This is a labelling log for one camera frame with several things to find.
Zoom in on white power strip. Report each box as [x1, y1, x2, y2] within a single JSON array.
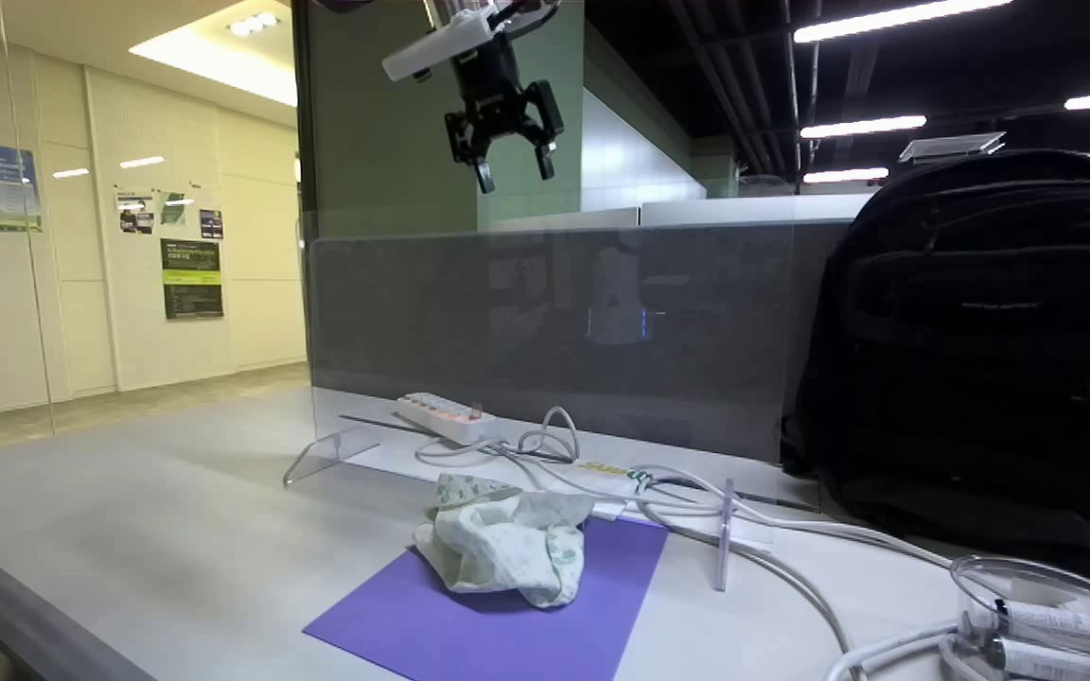
[[389, 387, 500, 455], [413, 402, 588, 474]]

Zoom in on pale green cloth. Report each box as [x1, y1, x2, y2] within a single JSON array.
[[421, 474, 599, 614]]

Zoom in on black green wall sign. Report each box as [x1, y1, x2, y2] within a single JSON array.
[[157, 278, 227, 325], [157, 235, 227, 285]]

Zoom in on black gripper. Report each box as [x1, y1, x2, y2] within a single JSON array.
[[440, 34, 571, 201]]

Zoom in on long white cable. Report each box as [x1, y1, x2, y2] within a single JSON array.
[[623, 460, 860, 662]]

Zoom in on bright recessed ceiling panel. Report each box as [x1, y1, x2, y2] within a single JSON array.
[[126, 0, 301, 114]]

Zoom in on purple rectangular mat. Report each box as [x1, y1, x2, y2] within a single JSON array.
[[297, 509, 672, 681]]

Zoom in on black backpack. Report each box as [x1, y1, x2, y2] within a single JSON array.
[[781, 142, 1090, 577]]

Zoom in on grey desk partition panel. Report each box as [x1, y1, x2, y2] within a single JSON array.
[[301, 191, 854, 465]]

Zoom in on white cable connector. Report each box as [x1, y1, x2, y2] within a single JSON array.
[[975, 633, 1090, 681], [955, 595, 1090, 654]]

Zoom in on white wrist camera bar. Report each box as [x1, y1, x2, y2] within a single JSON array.
[[379, 3, 537, 85]]

